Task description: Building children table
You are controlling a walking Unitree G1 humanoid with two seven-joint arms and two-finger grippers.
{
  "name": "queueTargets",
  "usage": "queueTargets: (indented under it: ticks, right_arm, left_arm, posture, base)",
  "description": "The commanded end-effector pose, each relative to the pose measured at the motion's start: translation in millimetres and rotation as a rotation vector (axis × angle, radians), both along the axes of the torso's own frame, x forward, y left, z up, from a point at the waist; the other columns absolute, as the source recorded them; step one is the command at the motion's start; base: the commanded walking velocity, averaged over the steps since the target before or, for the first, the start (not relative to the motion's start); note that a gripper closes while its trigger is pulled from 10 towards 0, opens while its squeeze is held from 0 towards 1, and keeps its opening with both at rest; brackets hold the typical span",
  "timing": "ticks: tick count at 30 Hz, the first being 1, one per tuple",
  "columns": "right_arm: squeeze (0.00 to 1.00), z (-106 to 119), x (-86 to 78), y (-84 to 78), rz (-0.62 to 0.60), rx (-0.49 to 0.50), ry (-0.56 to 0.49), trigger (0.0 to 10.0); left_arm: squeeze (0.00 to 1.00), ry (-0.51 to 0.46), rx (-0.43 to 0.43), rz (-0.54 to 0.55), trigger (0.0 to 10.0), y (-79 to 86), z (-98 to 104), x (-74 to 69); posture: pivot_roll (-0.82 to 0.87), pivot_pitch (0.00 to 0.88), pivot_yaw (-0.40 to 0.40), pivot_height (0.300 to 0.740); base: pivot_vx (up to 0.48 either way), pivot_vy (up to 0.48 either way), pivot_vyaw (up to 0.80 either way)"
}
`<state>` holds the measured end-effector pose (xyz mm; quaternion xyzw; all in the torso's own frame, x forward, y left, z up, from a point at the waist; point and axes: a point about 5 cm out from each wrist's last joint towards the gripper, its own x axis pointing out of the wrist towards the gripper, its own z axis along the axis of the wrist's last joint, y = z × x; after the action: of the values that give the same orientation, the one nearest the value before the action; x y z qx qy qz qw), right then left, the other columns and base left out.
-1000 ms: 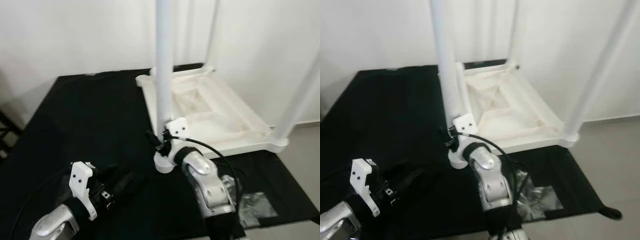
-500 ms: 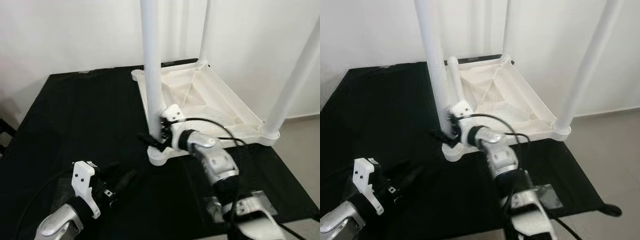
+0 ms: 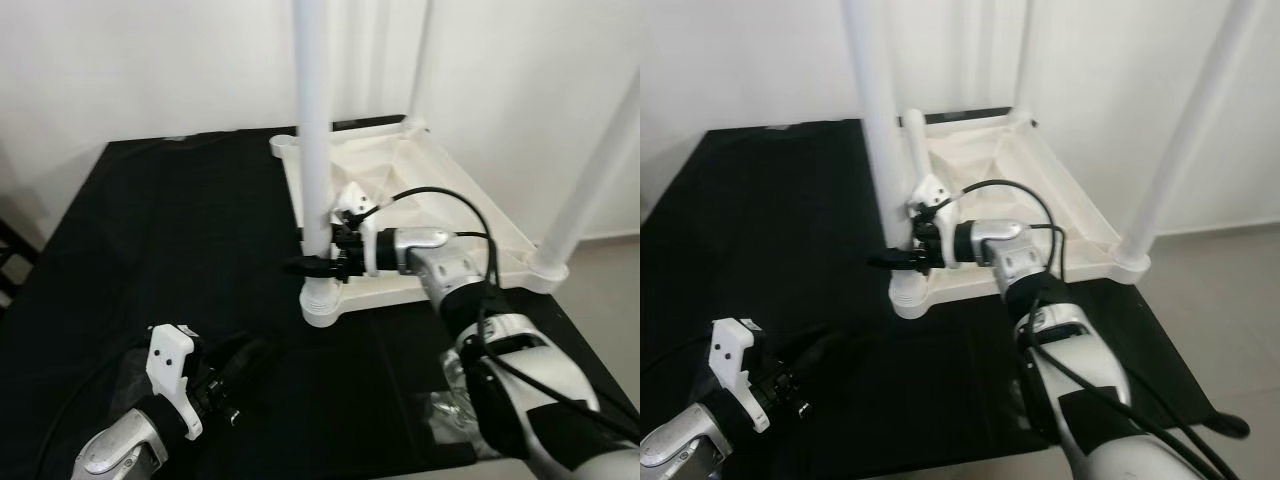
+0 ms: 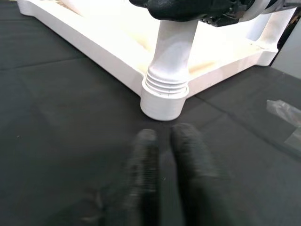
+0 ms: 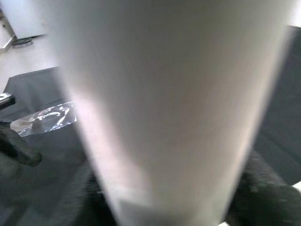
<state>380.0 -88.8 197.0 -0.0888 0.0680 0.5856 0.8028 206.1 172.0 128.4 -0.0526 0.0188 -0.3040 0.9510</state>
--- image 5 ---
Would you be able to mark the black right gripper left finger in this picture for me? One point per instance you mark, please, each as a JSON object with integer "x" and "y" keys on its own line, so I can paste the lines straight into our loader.
{"x": 91, "y": 200}

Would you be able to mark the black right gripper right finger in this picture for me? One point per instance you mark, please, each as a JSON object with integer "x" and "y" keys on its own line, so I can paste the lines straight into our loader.
{"x": 265, "y": 202}

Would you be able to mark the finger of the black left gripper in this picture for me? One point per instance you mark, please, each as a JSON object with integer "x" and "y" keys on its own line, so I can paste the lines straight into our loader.
{"x": 18, "y": 148}

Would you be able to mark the white threaded plastic table leg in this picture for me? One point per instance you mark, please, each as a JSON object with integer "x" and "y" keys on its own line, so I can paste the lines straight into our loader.
{"x": 164, "y": 94}

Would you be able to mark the clear plastic bag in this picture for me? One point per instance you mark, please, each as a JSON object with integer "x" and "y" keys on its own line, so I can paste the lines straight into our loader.
{"x": 47, "y": 117}

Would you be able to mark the black tablecloth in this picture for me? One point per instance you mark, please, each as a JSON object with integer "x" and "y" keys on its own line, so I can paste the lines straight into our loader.
{"x": 47, "y": 89}

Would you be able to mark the small black floor object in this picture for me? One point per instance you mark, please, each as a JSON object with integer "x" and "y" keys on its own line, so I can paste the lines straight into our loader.
{"x": 21, "y": 42}

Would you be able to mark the white refrigerator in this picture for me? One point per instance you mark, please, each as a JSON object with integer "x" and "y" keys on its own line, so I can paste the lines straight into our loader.
{"x": 26, "y": 16}

